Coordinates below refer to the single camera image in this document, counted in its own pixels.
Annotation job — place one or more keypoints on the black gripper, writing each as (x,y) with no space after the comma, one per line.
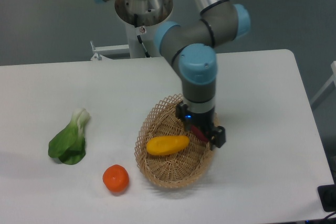
(201,115)

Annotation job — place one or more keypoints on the yellow mango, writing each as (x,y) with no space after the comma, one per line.
(166,145)

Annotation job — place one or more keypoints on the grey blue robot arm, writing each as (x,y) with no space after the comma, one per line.
(188,50)

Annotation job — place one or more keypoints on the woven wicker basket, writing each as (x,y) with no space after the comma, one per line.
(176,170)

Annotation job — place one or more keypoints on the purple sweet potato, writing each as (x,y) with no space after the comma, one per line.
(198,133)

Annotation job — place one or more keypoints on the orange tangerine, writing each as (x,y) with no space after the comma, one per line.
(116,178)

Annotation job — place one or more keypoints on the green bok choy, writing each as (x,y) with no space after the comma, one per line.
(69,144)

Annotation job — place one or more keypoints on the black device at table edge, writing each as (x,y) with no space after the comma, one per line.
(327,197)

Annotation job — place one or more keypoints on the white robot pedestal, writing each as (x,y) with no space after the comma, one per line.
(141,20)

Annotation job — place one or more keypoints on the white frame at right edge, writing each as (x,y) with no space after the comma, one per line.
(324,91)

